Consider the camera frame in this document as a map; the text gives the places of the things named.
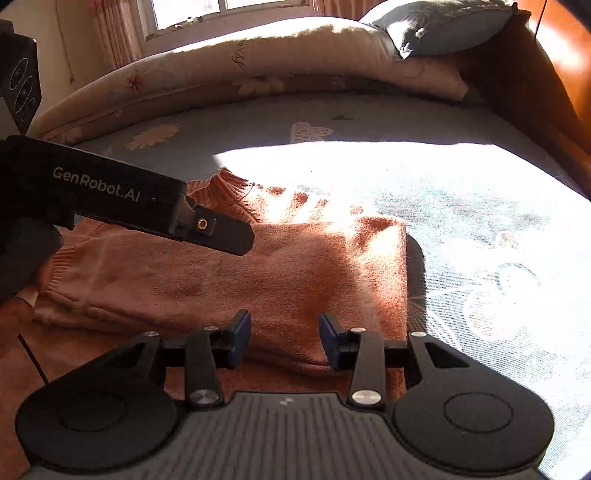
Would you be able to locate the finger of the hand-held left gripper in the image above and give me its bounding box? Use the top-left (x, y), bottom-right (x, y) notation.
top-left (185, 198), bottom-right (256, 257)

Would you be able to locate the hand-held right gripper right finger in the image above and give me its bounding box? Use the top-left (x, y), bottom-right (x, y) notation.
top-left (320, 311), bottom-right (472, 409)

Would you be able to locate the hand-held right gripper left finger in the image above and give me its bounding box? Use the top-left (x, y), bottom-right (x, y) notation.
top-left (95, 309), bottom-right (252, 409)

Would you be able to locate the orange knit sweater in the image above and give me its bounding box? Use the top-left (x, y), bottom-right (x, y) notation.
top-left (0, 168), bottom-right (410, 480)

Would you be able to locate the folded floral quilt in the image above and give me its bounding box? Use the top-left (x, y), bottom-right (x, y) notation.
top-left (28, 17), bottom-right (470, 145)

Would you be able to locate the window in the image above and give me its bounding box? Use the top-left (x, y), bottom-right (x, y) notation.
top-left (139, 0), bottom-right (311, 43)

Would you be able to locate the dark blue pillow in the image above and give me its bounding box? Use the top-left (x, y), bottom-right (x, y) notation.
top-left (359, 0), bottom-right (516, 59)

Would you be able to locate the wooden headboard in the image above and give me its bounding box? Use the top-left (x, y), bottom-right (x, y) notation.
top-left (452, 0), bottom-right (591, 201)

